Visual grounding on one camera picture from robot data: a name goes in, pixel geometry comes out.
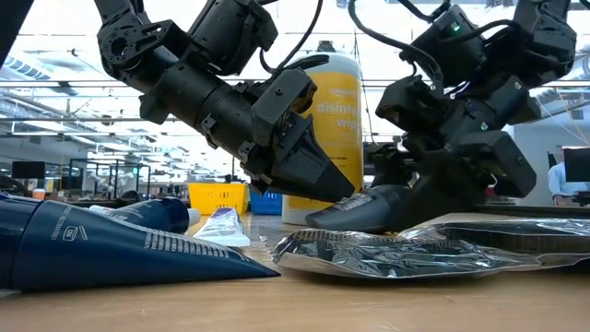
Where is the navy tube with text panel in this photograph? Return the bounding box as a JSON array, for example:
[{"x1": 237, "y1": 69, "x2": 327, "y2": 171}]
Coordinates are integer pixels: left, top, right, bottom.
[{"x1": 0, "y1": 193, "x2": 281, "y2": 292}]

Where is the blue plastic basket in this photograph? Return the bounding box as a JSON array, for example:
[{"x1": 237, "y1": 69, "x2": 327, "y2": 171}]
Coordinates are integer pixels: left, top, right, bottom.
[{"x1": 249, "y1": 186, "x2": 284, "y2": 216}]

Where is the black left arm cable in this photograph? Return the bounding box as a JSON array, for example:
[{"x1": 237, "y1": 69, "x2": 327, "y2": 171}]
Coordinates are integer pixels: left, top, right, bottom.
[{"x1": 259, "y1": 0, "x2": 325, "y2": 76}]

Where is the yellow plastic basket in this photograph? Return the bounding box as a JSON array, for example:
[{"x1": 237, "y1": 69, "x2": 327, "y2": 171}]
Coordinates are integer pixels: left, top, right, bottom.
[{"x1": 187, "y1": 183, "x2": 250, "y2": 216}]

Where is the yellow disinfecting wipes canister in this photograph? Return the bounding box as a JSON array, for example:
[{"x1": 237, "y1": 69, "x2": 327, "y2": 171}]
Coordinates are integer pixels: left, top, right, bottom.
[{"x1": 280, "y1": 51, "x2": 365, "y2": 226}]

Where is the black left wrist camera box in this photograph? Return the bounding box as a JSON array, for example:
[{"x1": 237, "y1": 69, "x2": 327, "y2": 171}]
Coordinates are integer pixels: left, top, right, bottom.
[{"x1": 251, "y1": 68, "x2": 319, "y2": 147}]

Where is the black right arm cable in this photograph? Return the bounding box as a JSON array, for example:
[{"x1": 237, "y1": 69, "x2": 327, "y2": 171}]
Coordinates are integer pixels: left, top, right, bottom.
[{"x1": 348, "y1": 0, "x2": 444, "y2": 91}]

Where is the clear bag with black pad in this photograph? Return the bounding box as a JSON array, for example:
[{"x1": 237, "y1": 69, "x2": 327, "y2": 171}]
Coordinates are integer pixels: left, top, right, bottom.
[
  {"x1": 260, "y1": 225, "x2": 590, "y2": 280},
  {"x1": 395, "y1": 216, "x2": 590, "y2": 254}
]

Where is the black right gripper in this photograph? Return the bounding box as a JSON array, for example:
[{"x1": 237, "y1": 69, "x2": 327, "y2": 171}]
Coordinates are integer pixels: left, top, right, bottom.
[{"x1": 400, "y1": 130, "x2": 490, "y2": 221}]

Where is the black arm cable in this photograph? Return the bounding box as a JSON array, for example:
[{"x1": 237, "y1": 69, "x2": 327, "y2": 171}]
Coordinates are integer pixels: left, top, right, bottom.
[
  {"x1": 348, "y1": 0, "x2": 444, "y2": 91},
  {"x1": 259, "y1": 0, "x2": 325, "y2": 76}
]

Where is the person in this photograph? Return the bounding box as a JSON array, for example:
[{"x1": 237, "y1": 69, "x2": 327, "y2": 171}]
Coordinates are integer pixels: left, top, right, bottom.
[{"x1": 547, "y1": 149, "x2": 583, "y2": 208}]

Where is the navy tube with white logo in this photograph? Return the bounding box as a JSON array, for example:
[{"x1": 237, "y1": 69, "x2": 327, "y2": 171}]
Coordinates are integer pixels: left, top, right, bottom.
[{"x1": 99, "y1": 196, "x2": 190, "y2": 235}]

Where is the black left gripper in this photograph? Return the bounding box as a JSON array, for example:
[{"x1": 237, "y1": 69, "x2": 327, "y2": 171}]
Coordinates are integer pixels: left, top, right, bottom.
[{"x1": 234, "y1": 80, "x2": 357, "y2": 205}]

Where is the black aluminium table frame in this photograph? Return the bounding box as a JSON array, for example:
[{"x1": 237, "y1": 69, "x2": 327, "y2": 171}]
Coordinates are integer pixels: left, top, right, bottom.
[{"x1": 477, "y1": 202, "x2": 590, "y2": 220}]

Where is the black monitor with pink edge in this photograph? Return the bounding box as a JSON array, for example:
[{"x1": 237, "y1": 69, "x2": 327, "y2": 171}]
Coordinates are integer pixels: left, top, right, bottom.
[{"x1": 562, "y1": 147, "x2": 590, "y2": 184}]

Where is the small black monitor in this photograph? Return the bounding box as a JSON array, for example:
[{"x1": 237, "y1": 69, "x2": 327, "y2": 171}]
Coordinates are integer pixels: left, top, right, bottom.
[{"x1": 11, "y1": 160, "x2": 47, "y2": 180}]

